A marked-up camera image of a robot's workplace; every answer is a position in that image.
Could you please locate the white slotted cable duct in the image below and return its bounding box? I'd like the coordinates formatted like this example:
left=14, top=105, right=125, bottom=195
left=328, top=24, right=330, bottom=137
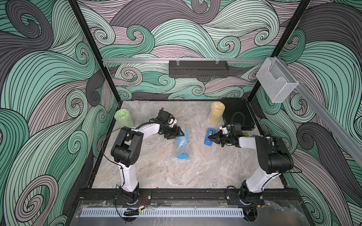
left=79, top=207, right=244, bottom=218

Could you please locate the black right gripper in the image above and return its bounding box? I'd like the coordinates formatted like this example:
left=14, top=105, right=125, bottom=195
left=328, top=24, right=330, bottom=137
left=208, top=129, right=233, bottom=147

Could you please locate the green plastic wine glass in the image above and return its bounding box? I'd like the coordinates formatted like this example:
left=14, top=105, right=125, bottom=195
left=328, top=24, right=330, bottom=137
left=114, top=109, right=134, bottom=128

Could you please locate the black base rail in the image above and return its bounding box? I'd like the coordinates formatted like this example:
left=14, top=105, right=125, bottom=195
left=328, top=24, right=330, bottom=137
left=76, top=188, right=301, bottom=207

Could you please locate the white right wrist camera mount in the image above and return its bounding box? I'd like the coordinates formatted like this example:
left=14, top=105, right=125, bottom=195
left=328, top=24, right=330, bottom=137
left=219, top=126, right=229, bottom=134

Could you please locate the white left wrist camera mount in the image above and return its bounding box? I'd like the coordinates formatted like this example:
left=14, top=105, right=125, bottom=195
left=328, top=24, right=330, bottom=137
left=168, top=118, right=177, bottom=127

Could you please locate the black frame post right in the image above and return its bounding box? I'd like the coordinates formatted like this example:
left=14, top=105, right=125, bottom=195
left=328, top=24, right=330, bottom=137
left=247, top=1, right=310, bottom=103

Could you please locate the clear acrylic wall box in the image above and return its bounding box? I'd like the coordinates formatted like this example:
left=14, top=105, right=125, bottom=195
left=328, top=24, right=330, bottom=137
left=256, top=57, right=299, bottom=103

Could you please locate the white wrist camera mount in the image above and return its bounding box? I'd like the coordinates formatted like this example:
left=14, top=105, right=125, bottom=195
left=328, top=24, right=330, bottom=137
left=219, top=126, right=229, bottom=134
left=168, top=118, right=177, bottom=127

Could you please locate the blue plastic wine glass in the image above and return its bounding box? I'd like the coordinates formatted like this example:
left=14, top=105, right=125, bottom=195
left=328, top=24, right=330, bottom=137
left=175, top=132, right=189, bottom=160

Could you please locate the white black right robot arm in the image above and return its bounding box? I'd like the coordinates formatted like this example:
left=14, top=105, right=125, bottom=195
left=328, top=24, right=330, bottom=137
left=207, top=123, right=294, bottom=205

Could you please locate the black wall tray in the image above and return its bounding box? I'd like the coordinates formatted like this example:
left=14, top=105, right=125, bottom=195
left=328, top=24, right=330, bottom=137
left=169, top=60, right=230, bottom=79

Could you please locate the black frame post left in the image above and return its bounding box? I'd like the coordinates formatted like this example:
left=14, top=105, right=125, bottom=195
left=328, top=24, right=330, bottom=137
left=68, top=0, right=123, bottom=106

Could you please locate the black hard case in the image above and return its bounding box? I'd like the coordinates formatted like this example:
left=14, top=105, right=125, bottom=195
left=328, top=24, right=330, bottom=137
left=220, top=98, right=256, bottom=131

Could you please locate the black frame post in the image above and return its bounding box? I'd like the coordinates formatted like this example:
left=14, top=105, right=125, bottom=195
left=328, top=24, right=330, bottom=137
left=247, top=1, right=310, bottom=103
left=68, top=0, right=123, bottom=106

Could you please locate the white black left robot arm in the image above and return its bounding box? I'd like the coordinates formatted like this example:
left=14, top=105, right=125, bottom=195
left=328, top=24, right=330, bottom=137
left=111, top=108, right=185, bottom=203

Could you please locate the blue tape dispenser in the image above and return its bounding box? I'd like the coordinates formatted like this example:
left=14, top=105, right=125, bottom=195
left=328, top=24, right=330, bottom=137
left=204, top=128, right=215, bottom=147

